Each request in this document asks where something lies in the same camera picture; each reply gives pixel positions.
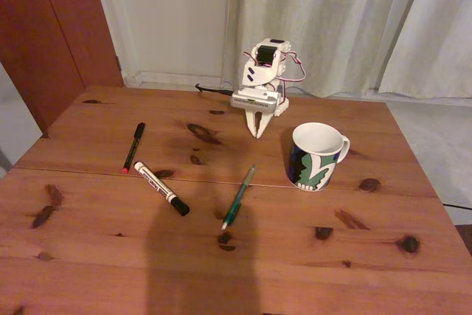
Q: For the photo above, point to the green transparent pen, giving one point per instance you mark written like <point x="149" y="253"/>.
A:
<point x="237" y="197"/>

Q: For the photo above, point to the white marker black cap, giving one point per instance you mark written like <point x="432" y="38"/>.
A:
<point x="160" y="187"/>

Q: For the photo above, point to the thin black pen red end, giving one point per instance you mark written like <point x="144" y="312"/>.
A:
<point x="133" y="147"/>

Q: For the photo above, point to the white mug green blue pattern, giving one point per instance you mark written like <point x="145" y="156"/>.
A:
<point x="311" y="171"/>

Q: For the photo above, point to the white curtain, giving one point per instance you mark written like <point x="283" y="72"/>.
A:
<point x="313" y="23"/>
<point x="435" y="34"/>

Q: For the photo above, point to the brown wooden door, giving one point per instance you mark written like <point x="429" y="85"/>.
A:
<point x="48" y="34"/>

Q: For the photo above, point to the white furniture panel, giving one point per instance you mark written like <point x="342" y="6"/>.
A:
<point x="16" y="123"/>

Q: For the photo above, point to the silver camera box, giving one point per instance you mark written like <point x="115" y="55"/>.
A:
<point x="254" y="102"/>

